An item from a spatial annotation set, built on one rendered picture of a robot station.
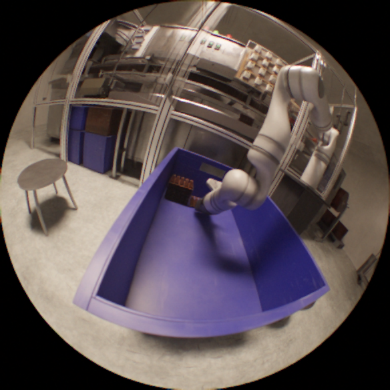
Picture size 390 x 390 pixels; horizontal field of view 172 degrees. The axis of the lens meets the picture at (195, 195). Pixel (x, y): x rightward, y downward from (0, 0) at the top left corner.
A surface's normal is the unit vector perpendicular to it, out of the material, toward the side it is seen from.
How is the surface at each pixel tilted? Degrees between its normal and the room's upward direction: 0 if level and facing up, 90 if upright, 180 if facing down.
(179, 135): 90
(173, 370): 0
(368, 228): 90
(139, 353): 0
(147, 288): 0
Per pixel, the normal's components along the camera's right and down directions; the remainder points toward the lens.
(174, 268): 0.35, -0.81
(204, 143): -0.03, 0.49
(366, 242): -0.94, -0.32
